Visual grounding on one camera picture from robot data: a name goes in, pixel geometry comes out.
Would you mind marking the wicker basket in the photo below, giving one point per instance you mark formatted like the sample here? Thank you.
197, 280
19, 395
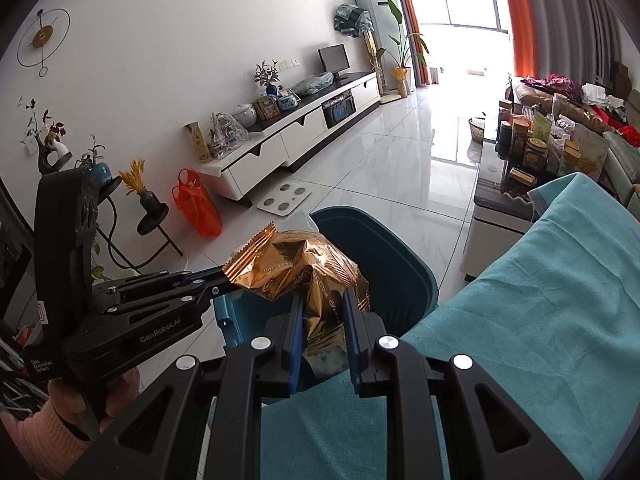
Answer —
476, 130

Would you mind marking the person's left forearm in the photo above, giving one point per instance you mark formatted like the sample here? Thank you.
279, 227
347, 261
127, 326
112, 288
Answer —
35, 440

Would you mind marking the blue white porcelain pot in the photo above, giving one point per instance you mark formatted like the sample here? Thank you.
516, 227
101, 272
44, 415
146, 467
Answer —
288, 100

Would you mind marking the clear glass ship model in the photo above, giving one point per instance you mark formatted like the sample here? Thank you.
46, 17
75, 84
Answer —
227, 135

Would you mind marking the green leafy plant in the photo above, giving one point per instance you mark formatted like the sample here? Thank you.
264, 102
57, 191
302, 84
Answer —
117, 267

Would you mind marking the red cloth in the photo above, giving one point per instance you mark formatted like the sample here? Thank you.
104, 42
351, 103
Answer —
631, 136

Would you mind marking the gold foil snack wrapper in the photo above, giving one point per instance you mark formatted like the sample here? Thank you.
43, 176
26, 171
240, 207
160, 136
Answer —
295, 265

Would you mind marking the orange plastic bag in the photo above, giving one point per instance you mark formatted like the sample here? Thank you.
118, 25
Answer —
197, 210

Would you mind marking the tall leafy potted plant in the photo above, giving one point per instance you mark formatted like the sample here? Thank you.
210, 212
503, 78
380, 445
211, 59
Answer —
400, 77

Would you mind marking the black monitor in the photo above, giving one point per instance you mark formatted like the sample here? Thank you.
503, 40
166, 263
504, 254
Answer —
334, 59

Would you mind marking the brown cardboard boxes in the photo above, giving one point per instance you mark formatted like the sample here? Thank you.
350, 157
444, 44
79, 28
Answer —
620, 80

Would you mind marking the large window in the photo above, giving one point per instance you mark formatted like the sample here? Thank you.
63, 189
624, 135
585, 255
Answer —
460, 0

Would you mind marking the white black TV cabinet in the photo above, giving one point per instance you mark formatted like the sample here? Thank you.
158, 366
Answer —
300, 135

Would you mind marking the plastic wrapped bundle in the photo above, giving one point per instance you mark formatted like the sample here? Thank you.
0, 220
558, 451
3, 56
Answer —
312, 84

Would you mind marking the beige cracker bag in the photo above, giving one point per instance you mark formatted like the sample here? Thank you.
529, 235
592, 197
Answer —
590, 155

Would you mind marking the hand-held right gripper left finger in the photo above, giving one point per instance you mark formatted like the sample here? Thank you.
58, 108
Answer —
295, 345

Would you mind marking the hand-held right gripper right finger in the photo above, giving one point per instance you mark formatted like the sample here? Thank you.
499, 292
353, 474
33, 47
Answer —
351, 345

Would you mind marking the person's left hand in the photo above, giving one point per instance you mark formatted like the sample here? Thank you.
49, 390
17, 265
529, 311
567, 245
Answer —
122, 392

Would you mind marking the maroon clothes pile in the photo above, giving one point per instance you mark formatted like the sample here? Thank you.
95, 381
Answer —
552, 85

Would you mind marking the white wall sockets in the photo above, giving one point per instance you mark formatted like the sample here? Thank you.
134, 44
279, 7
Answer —
290, 63

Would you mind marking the yellow decorated box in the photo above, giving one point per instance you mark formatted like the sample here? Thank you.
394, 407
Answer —
197, 142

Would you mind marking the wooden photo frame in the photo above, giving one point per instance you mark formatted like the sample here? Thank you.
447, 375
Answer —
266, 108

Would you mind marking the white clothes pile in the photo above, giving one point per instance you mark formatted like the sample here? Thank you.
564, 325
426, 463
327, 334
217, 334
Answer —
595, 94

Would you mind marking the white bathroom scale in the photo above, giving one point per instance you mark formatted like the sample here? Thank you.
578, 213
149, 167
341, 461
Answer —
284, 199

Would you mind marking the small plant in blue vase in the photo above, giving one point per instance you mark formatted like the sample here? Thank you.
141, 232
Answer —
267, 77

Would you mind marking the black glass coffee table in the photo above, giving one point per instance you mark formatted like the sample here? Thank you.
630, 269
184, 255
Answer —
492, 210

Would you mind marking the black white vase with flowers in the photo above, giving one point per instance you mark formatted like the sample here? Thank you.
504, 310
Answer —
52, 152

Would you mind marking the teal plastic bin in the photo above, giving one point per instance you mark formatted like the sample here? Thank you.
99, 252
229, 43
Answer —
400, 270

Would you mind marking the green corner sofa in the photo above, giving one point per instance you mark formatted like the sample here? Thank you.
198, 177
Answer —
622, 170

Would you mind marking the teal grey patterned tablecloth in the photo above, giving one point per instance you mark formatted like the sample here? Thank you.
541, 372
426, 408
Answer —
525, 310

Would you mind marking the blue round vase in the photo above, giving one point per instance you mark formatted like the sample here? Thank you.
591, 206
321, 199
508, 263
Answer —
101, 172

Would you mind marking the flat gold tin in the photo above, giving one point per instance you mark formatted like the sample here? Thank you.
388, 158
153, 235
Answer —
521, 176

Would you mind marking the black vase yellow wheat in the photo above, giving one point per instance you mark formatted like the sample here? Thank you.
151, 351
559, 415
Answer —
149, 200

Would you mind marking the grey curtain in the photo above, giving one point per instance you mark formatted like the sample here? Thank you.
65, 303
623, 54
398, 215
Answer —
570, 15

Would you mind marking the white ceramic jar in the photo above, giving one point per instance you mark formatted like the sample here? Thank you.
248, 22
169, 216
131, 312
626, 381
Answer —
245, 116

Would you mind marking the brown jar gold lid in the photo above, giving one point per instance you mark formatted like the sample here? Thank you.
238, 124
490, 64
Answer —
535, 156
519, 142

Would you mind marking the small grey waste bin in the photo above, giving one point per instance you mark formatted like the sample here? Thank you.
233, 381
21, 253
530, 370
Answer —
434, 76

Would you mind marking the standing fan patterned cover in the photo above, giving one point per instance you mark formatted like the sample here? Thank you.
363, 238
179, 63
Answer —
352, 19

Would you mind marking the green carton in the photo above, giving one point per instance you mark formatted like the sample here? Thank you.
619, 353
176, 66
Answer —
540, 125

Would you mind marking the black metal plant stand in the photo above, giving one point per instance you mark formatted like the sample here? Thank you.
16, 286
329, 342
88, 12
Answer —
150, 222

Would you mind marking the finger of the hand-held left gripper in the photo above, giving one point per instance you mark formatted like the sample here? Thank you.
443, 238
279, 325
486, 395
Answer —
160, 280
175, 299

